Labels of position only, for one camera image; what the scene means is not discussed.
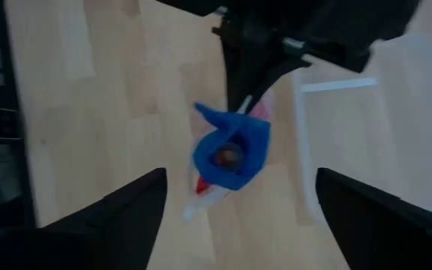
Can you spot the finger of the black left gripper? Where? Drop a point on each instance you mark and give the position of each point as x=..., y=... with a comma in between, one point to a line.
x=242, y=71
x=283, y=73

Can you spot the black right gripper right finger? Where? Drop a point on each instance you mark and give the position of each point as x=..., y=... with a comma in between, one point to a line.
x=388, y=236

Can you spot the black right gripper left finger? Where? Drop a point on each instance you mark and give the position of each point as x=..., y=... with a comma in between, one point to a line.
x=88, y=240

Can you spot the pink bandage roll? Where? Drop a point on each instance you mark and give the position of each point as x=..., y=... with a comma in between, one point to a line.
x=263, y=110

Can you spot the blue bandage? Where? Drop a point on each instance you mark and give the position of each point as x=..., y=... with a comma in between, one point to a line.
x=253, y=131

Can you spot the clear zip bag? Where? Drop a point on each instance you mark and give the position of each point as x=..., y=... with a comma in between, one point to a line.
x=201, y=204

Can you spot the clear plastic container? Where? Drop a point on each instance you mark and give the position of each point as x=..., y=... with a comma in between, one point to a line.
x=388, y=131

